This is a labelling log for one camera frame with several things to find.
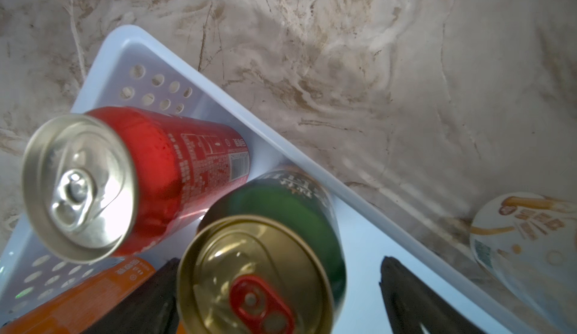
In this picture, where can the green white gold-top can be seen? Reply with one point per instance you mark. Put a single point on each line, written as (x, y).
(528, 243)

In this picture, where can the orange soda can front left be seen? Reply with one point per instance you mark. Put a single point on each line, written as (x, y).
(80, 307)

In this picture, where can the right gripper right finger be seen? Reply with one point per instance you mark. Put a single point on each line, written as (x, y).
(412, 307)

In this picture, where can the light blue plastic basket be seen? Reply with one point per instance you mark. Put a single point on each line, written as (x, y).
(133, 69)

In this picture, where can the red cola can back left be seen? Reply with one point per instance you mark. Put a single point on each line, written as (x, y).
(116, 181)

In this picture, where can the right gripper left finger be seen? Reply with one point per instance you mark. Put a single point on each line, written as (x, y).
(151, 308)

